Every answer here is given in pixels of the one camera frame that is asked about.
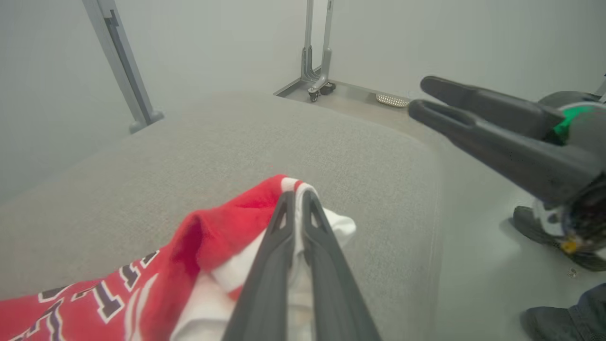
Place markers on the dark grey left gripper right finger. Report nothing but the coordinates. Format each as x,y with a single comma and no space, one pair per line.
331,284

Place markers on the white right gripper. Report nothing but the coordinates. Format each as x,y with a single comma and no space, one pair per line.
589,132

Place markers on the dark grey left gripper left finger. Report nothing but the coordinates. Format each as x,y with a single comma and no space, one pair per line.
265,284

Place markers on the red jersey shirt white sleeves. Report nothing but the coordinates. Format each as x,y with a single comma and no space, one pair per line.
222,222

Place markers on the dark shoe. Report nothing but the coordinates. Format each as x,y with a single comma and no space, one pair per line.
525,222
549,324

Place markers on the white perforated floor grate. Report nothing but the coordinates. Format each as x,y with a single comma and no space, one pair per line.
392,100

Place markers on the dark denim trouser leg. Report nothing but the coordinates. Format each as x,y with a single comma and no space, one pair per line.
592,312

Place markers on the grey metal frame leg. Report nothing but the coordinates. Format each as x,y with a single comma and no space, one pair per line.
125,66

